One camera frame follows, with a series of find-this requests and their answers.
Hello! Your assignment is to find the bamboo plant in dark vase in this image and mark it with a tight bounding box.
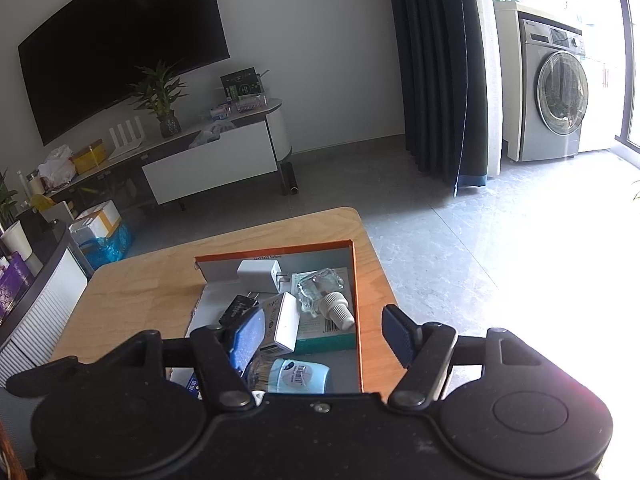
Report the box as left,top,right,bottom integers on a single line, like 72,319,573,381
128,59,189,141

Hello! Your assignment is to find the clear plastic organiser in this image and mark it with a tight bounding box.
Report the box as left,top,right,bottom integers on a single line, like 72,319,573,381
209,94,269,122

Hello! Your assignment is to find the black charger plug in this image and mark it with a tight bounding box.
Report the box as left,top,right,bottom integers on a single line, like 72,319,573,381
218,291,262,329

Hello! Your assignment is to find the clear liquid refill bottle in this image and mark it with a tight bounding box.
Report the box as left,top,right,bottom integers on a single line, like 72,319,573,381
294,266,357,332

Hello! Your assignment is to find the light blue roll-on bottle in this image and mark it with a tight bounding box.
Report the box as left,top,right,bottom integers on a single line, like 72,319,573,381
246,356,334,394

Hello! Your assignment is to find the blue plastic bag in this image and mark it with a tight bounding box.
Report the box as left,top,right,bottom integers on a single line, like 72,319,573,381
79,224,137,272

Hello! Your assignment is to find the white and yellow carton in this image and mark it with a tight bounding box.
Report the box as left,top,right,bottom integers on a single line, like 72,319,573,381
68,199,124,247

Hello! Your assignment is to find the dark blue curtain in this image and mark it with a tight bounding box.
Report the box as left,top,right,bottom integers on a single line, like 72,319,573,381
383,0,489,199

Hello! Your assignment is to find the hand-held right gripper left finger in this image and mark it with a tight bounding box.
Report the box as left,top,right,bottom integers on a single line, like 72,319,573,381
85,306,266,409

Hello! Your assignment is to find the white labelled product box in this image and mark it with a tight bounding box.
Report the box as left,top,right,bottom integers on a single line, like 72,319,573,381
259,291,302,354

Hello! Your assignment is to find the black flat television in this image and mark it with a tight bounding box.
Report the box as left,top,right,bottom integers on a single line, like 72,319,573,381
16,0,232,148

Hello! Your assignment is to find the purple storage box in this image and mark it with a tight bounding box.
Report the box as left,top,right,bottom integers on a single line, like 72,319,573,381
0,251,37,326

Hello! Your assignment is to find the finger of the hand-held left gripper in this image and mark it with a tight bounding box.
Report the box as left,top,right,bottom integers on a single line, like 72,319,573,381
6,356,82,399

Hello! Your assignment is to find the round counter with ribbed front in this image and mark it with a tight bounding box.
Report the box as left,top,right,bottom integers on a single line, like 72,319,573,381
0,220,92,391

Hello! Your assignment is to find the yellow box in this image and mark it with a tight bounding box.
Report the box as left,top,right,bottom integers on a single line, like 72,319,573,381
69,140,109,177

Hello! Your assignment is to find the teal bandage box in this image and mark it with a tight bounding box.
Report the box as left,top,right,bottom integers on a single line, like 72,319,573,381
291,270,358,357

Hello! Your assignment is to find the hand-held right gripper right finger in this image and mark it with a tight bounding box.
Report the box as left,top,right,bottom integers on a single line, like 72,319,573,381
382,305,576,409

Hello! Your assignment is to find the black box with green print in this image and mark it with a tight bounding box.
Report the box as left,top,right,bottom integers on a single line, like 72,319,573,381
219,66,264,104

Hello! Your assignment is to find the blue dental floss box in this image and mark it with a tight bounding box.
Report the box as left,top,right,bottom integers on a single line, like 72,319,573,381
170,367,205,402

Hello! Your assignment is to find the white router with antennas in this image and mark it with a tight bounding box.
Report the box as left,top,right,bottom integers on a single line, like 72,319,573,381
106,116,147,162

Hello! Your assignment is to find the white and dark TV cabinet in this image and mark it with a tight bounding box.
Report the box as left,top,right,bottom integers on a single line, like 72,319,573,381
44,96,294,212

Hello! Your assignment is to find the white plastic bag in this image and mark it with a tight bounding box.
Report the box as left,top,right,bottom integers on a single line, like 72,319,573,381
36,144,77,184

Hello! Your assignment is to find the silver washing machine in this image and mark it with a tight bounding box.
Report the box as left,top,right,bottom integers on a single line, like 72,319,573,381
506,1,592,164

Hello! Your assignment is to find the crumpled clear plastic bag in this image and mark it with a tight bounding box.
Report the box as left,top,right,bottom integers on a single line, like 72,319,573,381
189,119,237,149

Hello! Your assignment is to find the black rolled mat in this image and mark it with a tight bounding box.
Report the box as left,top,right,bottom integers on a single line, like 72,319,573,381
278,159,302,197

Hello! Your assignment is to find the orange cardboard box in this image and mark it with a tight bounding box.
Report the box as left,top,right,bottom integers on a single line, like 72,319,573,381
184,239,364,394

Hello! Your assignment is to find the white charger cube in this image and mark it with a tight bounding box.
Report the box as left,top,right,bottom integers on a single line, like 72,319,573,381
236,259,292,294

